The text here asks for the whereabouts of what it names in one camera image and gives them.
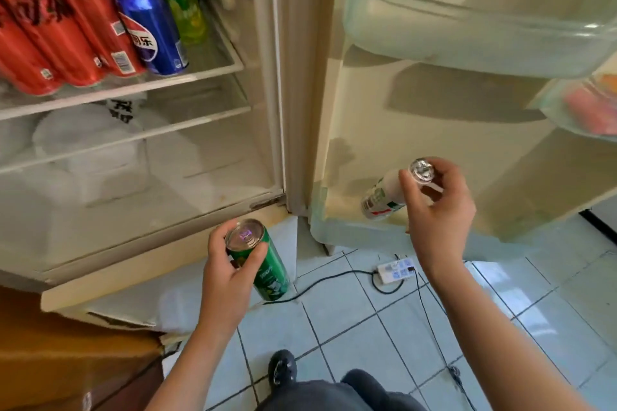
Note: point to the person's left forearm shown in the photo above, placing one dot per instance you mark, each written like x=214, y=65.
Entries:
x=188, y=372

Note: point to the person's right forearm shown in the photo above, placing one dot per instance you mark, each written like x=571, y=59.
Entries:
x=501, y=348

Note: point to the blue Pepsi can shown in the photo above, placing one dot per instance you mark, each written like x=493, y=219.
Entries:
x=152, y=30

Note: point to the glass crisper cover shelf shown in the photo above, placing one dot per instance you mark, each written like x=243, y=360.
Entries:
x=168, y=129

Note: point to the white sink base cabinet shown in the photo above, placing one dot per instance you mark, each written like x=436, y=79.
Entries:
x=607, y=208

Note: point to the person's black left shoe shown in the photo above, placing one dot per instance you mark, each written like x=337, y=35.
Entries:
x=282, y=367

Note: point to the printed clear plastic bag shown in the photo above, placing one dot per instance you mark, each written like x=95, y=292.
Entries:
x=82, y=136

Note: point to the deep clear door bin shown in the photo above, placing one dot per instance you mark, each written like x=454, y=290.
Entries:
x=337, y=232

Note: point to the red packet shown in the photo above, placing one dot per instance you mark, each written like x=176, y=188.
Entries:
x=585, y=109

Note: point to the person's left hand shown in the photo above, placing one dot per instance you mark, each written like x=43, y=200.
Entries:
x=226, y=290

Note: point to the white yogurt bottle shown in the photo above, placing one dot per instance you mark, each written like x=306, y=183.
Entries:
x=385, y=194

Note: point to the person's right hand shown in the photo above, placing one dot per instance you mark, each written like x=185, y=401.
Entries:
x=443, y=227

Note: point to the glass fridge shelf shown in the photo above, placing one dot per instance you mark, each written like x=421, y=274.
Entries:
x=144, y=83

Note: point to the white refrigerator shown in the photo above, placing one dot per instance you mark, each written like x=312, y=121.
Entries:
x=299, y=88

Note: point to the person's black trousers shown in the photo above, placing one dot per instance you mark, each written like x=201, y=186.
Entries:
x=361, y=382

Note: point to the white power strip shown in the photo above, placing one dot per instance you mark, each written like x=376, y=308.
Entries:
x=395, y=270

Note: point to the green Sprite can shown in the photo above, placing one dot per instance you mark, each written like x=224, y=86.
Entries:
x=272, y=276

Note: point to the small clear door bin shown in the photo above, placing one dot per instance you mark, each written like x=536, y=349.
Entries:
x=458, y=40
x=554, y=112

